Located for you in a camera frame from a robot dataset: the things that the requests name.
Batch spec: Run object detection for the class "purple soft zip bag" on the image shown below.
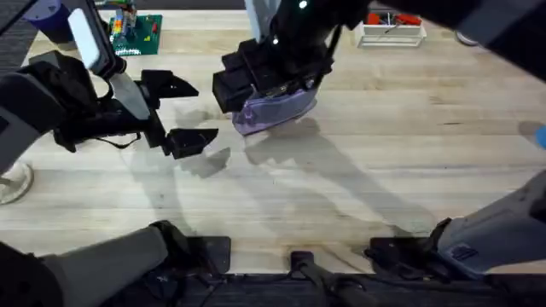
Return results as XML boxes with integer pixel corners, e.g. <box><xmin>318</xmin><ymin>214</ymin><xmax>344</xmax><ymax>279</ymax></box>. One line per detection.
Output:
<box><xmin>231</xmin><ymin>84</ymin><xmax>319</xmax><ymax>137</ymax></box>

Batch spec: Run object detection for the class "right wrist upright plate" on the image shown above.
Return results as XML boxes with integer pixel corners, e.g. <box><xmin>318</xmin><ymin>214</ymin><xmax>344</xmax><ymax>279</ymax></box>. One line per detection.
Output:
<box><xmin>244</xmin><ymin>0</ymin><xmax>275</xmax><ymax>43</ymax></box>

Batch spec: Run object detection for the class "wrist upright plate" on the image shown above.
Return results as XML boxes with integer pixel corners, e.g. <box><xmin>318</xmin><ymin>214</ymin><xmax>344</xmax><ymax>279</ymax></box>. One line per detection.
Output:
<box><xmin>67</xmin><ymin>0</ymin><xmax>151</xmax><ymax>121</ymax></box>
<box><xmin>244</xmin><ymin>0</ymin><xmax>275</xmax><ymax>43</ymax></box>

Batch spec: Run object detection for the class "green board with toy blocks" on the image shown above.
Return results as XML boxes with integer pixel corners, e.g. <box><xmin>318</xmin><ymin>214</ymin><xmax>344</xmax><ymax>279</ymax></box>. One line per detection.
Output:
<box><xmin>107</xmin><ymin>0</ymin><xmax>165</xmax><ymax>58</ymax></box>

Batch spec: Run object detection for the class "left wrist upright plate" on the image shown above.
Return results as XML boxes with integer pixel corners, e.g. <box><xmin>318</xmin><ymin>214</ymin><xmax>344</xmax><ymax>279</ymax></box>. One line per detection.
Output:
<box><xmin>67</xmin><ymin>0</ymin><xmax>151</xmax><ymax>121</ymax></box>

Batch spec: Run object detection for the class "white round object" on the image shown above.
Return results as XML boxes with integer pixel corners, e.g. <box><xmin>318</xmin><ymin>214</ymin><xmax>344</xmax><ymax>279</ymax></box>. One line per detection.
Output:
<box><xmin>0</xmin><ymin>161</ymin><xmax>35</xmax><ymax>206</ymax></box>

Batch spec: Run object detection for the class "white box with red tools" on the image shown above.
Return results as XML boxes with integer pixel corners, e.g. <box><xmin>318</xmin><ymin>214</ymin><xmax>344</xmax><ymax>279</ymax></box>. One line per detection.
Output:
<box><xmin>355</xmin><ymin>11</ymin><xmax>428</xmax><ymax>49</ymax></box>

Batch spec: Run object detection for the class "blue cylindrical object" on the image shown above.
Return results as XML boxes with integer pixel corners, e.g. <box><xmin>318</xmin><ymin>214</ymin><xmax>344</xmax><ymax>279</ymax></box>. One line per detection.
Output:
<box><xmin>22</xmin><ymin>0</ymin><xmax>77</xmax><ymax>44</ymax></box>

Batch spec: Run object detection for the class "grey tape roll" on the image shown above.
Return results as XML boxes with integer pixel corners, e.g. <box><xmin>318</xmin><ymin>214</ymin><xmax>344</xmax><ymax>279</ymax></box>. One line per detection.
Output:
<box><xmin>453</xmin><ymin>29</ymin><xmax>481</xmax><ymax>48</ymax></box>

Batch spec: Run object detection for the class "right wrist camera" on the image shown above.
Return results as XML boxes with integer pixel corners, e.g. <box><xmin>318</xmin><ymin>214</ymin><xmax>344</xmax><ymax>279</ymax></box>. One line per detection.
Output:
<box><xmin>212</xmin><ymin>38</ymin><xmax>268</xmax><ymax>114</ymax></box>

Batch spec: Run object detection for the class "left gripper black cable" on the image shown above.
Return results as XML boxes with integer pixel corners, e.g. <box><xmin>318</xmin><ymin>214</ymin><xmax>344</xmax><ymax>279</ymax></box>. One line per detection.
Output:
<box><xmin>94</xmin><ymin>130</ymin><xmax>142</xmax><ymax>151</ymax></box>

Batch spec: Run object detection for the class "black cable on rail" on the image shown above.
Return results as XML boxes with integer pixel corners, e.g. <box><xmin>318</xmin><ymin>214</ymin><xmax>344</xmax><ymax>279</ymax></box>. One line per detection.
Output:
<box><xmin>289</xmin><ymin>250</ymin><xmax>379</xmax><ymax>307</ymax></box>

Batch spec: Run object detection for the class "black rail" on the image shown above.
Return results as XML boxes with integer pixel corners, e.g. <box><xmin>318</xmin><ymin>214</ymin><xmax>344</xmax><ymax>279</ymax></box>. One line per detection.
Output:
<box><xmin>100</xmin><ymin>271</ymin><xmax>546</xmax><ymax>307</ymax></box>

